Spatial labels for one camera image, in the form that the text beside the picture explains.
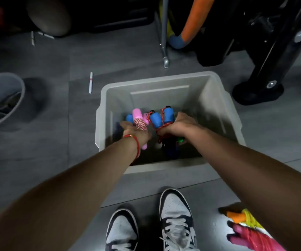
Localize person's right shoe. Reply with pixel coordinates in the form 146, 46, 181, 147
159, 188, 201, 251

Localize multicoloured hula hoop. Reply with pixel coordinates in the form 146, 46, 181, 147
167, 0, 216, 50

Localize brown ball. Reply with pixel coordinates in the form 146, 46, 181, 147
26, 0, 72, 37

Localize blue foam handle skipping rope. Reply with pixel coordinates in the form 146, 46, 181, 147
146, 106, 178, 159

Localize pink thin cord jump rope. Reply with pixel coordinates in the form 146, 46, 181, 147
228, 223, 286, 251

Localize wound pink-handled rope bundle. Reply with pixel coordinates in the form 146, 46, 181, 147
132, 108, 150, 151

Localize person's right hand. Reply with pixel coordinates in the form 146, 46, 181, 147
157, 112, 205, 139

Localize orange handle jump rope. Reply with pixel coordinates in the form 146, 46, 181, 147
226, 208, 265, 230

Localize black weight machine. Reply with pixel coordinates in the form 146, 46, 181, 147
171, 0, 301, 106

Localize person's left forearm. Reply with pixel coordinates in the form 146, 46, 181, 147
0, 137, 139, 251

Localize person's shoe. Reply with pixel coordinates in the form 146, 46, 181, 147
159, 188, 201, 251
105, 208, 139, 251

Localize brown tangled strap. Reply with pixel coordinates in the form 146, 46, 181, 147
0, 91, 23, 119

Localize red string bracelet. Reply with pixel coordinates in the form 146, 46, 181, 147
122, 134, 141, 159

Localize grey plastic storage bin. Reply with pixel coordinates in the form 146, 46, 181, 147
95, 71, 246, 175

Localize person's right forearm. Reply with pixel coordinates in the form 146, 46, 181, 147
190, 128, 301, 251

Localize person's left shoe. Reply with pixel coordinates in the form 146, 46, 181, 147
105, 208, 139, 251

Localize person's left hand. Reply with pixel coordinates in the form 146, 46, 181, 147
119, 121, 152, 152

